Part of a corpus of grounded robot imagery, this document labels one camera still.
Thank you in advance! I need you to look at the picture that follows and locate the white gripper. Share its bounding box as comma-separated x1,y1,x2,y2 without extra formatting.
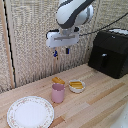
45,28,81,59

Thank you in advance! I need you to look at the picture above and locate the black air fryer drawer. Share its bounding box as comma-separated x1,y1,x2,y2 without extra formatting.
89,44,128,80

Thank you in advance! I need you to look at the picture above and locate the white rounded robot base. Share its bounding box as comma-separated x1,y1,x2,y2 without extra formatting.
110,105,128,128

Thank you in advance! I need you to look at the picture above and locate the yellow food piece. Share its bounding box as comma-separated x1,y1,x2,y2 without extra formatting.
51,76,66,86

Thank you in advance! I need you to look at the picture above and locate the yellow food in bowl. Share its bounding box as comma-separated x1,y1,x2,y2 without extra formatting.
69,81,84,89

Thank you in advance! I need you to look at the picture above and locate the white small bowl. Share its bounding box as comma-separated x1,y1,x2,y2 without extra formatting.
68,79,86,94

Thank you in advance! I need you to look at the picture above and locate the pink cup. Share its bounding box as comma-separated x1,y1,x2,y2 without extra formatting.
50,83,66,104

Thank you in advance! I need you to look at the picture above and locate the white floral rim plate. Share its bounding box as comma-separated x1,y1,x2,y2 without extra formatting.
6,95,55,128

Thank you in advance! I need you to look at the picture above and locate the wide wooden screen post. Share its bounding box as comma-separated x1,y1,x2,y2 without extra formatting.
0,0,17,90

